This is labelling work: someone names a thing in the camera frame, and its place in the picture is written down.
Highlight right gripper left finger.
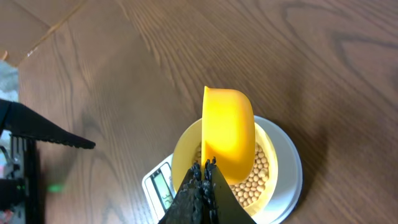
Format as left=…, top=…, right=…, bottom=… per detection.
left=158, top=162, right=204, bottom=224

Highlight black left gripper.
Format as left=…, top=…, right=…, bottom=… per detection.
left=1, top=100, right=96, bottom=224

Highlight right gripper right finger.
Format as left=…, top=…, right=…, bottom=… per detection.
left=202, top=157, right=255, bottom=224

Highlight yellow plastic bowl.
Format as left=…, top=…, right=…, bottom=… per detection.
left=171, top=116, right=279, bottom=217

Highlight yellow measuring scoop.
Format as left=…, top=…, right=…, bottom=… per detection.
left=201, top=86, right=255, bottom=185

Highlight soybeans in yellow bowl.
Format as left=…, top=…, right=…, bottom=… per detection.
left=192, top=141, right=270, bottom=208

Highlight white digital kitchen scale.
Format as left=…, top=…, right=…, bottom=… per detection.
left=142, top=116, right=303, bottom=224

